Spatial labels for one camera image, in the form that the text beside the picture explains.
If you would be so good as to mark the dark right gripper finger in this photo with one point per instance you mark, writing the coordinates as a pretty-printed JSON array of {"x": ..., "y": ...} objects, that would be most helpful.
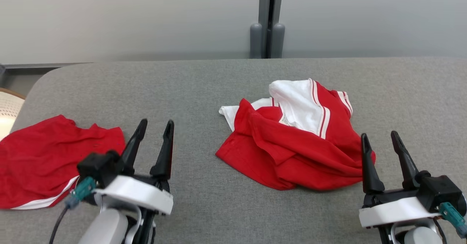
[
  {"x": 406, "y": 163},
  {"x": 370, "y": 171}
]

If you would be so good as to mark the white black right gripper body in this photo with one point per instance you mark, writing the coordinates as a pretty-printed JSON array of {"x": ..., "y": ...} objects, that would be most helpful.
[{"x": 394, "y": 211}]

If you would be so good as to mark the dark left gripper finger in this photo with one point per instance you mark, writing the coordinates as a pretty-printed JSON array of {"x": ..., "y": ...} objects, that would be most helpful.
[
  {"x": 165, "y": 156},
  {"x": 132, "y": 151}
]

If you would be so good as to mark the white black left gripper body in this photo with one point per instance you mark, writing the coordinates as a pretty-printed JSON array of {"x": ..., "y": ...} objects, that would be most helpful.
[{"x": 138, "y": 194}]

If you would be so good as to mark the red white basketball jersey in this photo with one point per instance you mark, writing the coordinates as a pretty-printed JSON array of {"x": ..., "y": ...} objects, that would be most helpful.
[{"x": 292, "y": 156}]

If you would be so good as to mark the red shorts with white stripe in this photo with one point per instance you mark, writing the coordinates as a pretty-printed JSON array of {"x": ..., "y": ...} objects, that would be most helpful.
[{"x": 43, "y": 156}]

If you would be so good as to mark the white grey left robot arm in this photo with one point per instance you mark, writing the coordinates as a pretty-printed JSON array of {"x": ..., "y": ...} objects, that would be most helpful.
[{"x": 105, "y": 229}]

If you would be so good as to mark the cream perforated laundry basket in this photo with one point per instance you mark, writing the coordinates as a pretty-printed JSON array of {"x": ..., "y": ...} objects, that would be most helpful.
[{"x": 9, "y": 112}]

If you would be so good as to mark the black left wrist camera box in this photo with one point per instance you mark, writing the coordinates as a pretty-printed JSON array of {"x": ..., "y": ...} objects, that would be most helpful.
[{"x": 100, "y": 167}]

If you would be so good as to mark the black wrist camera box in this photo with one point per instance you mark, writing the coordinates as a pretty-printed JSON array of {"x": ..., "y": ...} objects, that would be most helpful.
[
  {"x": 100, "y": 167},
  {"x": 439, "y": 193}
]

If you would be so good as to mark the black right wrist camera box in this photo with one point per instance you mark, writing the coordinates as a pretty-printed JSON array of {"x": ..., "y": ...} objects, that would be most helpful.
[{"x": 439, "y": 193}]

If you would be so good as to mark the grey partition base rail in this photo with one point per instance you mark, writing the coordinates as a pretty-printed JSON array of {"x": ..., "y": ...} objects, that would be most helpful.
[{"x": 43, "y": 65}]

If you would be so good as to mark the grey partition post with feet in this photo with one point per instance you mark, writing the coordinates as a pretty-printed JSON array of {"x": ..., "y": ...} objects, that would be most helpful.
[{"x": 268, "y": 18}]

